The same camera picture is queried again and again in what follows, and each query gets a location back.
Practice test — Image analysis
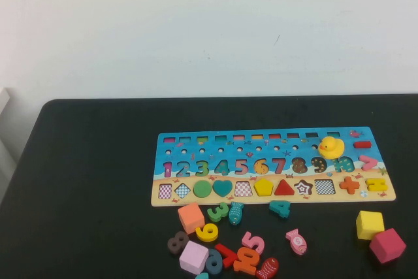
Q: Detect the yellow pentagon puzzle piece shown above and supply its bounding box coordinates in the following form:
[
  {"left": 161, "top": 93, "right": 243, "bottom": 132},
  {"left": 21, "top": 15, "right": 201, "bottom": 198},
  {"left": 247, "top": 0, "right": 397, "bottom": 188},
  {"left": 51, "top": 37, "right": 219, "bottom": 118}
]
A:
[{"left": 253, "top": 178, "right": 275, "bottom": 197}]

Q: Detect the teal heart puzzle piece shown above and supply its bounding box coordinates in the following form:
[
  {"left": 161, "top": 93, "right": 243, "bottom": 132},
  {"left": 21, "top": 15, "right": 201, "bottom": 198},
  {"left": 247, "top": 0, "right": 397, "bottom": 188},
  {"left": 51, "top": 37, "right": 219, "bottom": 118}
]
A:
[{"left": 212, "top": 180, "right": 234, "bottom": 199}]

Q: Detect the green circle puzzle piece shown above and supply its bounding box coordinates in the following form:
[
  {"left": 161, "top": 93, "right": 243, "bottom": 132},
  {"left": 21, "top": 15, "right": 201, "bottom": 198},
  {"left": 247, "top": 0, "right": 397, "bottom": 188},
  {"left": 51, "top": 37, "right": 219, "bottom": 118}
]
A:
[{"left": 193, "top": 180, "right": 213, "bottom": 199}]

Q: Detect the blue wooden number puzzle board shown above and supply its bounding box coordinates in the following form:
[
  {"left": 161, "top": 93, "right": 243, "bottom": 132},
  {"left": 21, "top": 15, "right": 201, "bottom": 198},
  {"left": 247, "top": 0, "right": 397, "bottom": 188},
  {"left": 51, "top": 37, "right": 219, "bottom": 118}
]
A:
[{"left": 150, "top": 126, "right": 396, "bottom": 208}]

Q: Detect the green number three piece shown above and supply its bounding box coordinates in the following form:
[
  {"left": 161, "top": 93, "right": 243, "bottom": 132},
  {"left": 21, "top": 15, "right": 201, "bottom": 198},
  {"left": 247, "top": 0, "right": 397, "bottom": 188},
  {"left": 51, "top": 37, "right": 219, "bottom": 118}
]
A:
[{"left": 207, "top": 201, "right": 230, "bottom": 223}]

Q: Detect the red triangle puzzle piece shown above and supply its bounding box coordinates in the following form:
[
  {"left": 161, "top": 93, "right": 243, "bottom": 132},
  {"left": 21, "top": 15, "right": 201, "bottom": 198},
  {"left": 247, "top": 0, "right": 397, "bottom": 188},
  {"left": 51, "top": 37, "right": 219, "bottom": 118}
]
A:
[{"left": 274, "top": 180, "right": 296, "bottom": 197}]

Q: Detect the teal number four piece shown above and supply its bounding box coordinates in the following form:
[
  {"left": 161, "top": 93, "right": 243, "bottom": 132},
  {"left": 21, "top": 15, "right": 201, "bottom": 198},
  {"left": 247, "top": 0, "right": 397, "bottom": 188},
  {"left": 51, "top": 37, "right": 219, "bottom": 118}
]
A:
[{"left": 268, "top": 200, "right": 291, "bottom": 220}]

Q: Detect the yellow number six piece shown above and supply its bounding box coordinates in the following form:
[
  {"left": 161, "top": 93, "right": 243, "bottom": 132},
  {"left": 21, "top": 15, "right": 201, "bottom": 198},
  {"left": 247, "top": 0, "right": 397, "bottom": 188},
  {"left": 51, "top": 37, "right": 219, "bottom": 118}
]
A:
[{"left": 195, "top": 223, "right": 219, "bottom": 243}]

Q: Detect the brown number eight piece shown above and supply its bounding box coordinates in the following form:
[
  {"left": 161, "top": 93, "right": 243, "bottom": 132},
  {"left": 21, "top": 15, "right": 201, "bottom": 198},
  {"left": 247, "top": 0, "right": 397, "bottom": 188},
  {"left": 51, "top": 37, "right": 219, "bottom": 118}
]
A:
[{"left": 167, "top": 231, "right": 190, "bottom": 255}]

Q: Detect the red number seven piece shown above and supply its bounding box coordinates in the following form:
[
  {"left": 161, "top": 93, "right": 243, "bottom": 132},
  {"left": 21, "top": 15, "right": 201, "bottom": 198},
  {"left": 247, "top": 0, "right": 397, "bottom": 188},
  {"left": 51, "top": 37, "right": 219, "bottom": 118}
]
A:
[{"left": 214, "top": 243, "right": 241, "bottom": 269}]

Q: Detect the pink number five piece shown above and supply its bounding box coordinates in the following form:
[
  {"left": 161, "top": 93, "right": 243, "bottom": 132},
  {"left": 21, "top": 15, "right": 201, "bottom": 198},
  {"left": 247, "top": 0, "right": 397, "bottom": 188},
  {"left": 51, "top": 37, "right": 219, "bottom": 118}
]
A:
[{"left": 241, "top": 231, "right": 265, "bottom": 255}]

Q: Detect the grey-blue number nine piece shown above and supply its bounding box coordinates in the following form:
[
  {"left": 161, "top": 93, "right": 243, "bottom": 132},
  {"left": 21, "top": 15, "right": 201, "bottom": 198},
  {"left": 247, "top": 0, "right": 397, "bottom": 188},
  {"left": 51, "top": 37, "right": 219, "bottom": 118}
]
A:
[{"left": 204, "top": 248, "right": 225, "bottom": 274}]

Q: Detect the orange number ten piece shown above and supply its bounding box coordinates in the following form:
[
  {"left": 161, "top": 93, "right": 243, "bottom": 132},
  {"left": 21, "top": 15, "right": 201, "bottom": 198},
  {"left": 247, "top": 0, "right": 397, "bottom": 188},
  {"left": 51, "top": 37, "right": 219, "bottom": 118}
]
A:
[{"left": 233, "top": 246, "right": 261, "bottom": 276}]

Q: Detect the orange plus sign piece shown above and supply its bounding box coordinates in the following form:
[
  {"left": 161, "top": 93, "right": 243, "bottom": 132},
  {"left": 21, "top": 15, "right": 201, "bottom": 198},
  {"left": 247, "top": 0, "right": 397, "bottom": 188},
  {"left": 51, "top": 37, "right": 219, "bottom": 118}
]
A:
[{"left": 339, "top": 176, "right": 361, "bottom": 195}]

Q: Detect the pink greater-than sign piece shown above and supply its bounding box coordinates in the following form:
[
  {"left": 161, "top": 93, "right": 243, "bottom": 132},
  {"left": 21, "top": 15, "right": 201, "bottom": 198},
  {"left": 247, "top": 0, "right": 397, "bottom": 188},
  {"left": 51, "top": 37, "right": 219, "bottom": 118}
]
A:
[{"left": 359, "top": 155, "right": 379, "bottom": 172}]

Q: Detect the yellow equals sign piece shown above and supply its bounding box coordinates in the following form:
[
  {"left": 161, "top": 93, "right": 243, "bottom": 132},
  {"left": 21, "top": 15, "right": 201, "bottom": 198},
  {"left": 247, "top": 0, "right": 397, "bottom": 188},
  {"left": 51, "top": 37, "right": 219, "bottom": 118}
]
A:
[{"left": 365, "top": 178, "right": 389, "bottom": 193}]

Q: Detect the teal wooden fish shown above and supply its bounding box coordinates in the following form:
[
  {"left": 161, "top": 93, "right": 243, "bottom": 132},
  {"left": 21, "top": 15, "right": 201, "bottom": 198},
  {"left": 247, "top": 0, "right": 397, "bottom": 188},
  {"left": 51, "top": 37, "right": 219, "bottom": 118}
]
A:
[{"left": 228, "top": 201, "right": 245, "bottom": 226}]

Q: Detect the orange wooden cube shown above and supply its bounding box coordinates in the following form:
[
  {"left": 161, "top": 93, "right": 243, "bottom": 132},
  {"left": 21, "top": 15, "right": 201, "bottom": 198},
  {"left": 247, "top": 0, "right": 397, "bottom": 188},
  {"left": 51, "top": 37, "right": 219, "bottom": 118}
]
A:
[{"left": 177, "top": 202, "right": 206, "bottom": 235}]

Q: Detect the yellow rubber duck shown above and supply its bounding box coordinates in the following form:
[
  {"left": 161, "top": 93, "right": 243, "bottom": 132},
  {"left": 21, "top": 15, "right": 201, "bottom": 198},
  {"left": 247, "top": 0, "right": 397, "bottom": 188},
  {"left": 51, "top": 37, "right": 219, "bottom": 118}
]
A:
[{"left": 318, "top": 136, "right": 346, "bottom": 161}]

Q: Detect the light pink wooden cube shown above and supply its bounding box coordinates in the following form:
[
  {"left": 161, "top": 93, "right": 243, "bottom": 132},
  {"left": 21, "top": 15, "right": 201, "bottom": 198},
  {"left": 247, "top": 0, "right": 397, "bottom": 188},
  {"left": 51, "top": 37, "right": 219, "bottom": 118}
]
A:
[{"left": 178, "top": 240, "right": 210, "bottom": 276}]

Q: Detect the pink wooden fish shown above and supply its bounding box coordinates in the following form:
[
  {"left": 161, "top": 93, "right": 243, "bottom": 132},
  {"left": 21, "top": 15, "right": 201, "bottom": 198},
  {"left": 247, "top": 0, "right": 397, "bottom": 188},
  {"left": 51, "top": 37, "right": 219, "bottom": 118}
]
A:
[{"left": 285, "top": 228, "right": 308, "bottom": 256}]

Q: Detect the red wooden fish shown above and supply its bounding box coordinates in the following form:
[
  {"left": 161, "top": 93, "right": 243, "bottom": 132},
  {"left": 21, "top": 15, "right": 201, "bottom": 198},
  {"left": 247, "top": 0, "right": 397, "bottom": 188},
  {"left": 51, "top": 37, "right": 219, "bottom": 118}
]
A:
[{"left": 255, "top": 257, "right": 280, "bottom": 279}]

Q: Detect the yellow wooden cube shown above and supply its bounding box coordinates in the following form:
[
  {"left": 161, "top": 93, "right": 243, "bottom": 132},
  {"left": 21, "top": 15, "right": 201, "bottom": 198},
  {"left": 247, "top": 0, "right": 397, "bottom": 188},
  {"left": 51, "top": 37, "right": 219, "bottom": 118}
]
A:
[{"left": 355, "top": 210, "right": 385, "bottom": 241}]

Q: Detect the magenta wooden cube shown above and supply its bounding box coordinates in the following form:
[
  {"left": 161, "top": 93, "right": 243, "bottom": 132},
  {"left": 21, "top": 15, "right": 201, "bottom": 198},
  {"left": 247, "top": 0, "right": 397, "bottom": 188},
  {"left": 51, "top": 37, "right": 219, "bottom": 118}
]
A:
[{"left": 369, "top": 228, "right": 408, "bottom": 265}]

